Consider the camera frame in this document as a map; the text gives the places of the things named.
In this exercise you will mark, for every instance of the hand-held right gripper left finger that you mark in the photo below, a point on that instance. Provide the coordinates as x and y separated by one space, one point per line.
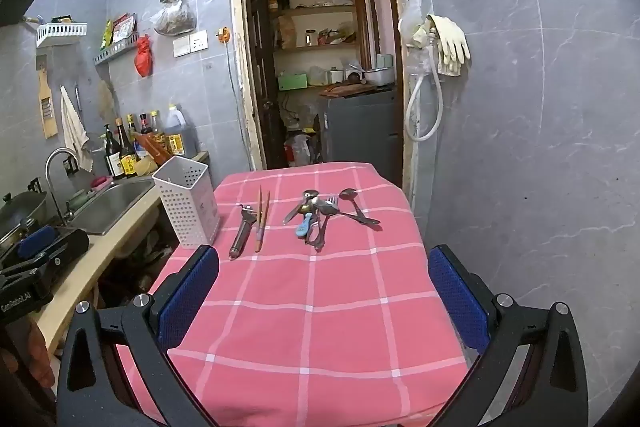
185 297

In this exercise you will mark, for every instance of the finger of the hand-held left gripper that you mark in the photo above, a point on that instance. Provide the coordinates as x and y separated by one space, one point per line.
70 247
34 241

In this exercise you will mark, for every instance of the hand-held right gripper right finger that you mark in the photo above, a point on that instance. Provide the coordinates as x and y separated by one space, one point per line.
457 297

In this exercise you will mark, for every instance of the metal peeler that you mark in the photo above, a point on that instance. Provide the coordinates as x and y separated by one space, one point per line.
242 232

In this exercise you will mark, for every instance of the white perforated utensil holder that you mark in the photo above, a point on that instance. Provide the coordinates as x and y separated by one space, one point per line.
185 207

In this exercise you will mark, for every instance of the wooden chopstick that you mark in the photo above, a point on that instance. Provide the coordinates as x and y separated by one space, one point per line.
259 217
265 212

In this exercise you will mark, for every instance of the small gold spoon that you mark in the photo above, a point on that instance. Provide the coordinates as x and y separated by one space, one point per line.
303 208

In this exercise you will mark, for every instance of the metal fork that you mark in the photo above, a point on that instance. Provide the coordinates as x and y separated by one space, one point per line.
322 232

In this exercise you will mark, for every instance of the metal spoon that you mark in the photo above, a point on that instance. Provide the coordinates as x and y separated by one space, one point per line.
310 195
348 194
327 207

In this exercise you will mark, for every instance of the person's left hand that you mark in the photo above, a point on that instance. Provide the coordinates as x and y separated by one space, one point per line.
41 357

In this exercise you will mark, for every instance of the beige kitchen counter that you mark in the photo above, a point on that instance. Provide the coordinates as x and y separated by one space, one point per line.
75 279

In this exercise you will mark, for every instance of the green soap dish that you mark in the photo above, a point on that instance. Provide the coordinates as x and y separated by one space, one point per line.
77 199

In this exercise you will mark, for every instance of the stainless steel sink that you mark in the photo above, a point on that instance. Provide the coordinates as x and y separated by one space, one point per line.
112 207

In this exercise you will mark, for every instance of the metal faucet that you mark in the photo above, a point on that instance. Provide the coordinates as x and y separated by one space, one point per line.
52 167

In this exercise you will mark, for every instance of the dark pump bottle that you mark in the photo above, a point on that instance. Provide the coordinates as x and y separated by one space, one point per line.
112 157

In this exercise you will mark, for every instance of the yellow-label soy sauce bottle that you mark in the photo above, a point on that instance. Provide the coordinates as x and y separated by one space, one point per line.
127 159

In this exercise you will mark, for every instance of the brown paper parcel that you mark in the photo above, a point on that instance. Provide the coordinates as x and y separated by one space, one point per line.
146 166

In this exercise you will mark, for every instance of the beige hanging towel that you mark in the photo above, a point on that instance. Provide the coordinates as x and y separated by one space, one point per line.
75 132

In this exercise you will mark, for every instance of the orange seasoning packet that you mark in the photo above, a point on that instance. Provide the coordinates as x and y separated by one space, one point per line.
152 149

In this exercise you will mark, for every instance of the pink checked tablecloth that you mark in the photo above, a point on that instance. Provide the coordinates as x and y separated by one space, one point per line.
325 307

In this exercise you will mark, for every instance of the wooden grater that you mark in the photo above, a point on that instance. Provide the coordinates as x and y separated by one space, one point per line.
48 107

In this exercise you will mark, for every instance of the yellow-capped dark bottle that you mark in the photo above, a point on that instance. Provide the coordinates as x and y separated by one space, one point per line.
131 127

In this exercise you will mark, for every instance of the red-capped dark bottle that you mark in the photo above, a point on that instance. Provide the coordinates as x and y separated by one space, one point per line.
145 124

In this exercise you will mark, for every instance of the yellow-capped clear bottle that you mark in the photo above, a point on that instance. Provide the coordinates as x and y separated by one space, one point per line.
157 127

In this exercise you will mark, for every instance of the hanging brown loofah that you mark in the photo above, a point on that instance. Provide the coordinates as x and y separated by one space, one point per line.
106 99

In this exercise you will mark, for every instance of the large dark oil jug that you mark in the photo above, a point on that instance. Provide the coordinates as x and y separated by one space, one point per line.
175 132

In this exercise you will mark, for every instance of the red plastic bag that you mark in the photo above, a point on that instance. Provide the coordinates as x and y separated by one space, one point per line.
143 59

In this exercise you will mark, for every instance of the green snack packet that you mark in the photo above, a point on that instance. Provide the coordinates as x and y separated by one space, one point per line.
107 34

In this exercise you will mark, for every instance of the red seasoning packets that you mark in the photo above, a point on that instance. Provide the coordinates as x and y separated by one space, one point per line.
124 27

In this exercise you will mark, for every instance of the white cooker pot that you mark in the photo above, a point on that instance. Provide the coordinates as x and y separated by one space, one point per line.
380 77

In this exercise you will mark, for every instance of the wooden cutting board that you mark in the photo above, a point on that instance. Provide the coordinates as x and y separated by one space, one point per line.
345 90

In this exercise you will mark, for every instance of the green box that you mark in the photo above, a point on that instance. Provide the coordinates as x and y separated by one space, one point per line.
292 82

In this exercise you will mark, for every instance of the pale green containers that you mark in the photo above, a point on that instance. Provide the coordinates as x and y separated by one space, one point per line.
386 61

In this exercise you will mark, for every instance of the clear bag of dried goods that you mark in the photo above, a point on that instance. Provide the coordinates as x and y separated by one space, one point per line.
175 19

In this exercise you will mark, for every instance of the dark wooden door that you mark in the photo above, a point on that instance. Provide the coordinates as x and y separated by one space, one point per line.
262 57

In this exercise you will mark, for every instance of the pair of rubber gloves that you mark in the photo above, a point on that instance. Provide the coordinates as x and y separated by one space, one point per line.
450 42

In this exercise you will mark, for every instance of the clear hanging plastic bag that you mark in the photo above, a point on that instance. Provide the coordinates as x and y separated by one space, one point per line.
412 22

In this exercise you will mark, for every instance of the brown paper bag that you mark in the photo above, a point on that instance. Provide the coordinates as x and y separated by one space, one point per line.
286 32

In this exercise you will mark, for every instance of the food packets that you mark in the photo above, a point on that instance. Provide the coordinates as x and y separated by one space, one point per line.
337 36

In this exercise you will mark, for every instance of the glass jar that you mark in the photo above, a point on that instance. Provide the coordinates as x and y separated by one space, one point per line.
310 38

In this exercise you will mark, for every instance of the wooden shelf unit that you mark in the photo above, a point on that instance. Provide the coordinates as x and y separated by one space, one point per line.
320 9

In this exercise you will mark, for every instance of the metal wall shelf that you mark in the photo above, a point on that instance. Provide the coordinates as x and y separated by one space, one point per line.
117 51

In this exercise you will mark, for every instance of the white wall basket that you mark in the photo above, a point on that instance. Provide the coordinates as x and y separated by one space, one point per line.
60 32

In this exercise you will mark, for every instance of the white wall switch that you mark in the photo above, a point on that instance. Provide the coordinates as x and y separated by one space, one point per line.
182 46

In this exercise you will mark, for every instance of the white wall socket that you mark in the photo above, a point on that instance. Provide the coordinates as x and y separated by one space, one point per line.
199 41

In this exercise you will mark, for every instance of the worn door frame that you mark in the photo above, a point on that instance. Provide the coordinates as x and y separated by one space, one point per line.
235 57

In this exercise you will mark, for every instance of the orange wall hook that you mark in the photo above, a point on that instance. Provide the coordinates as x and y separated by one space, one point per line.
223 34

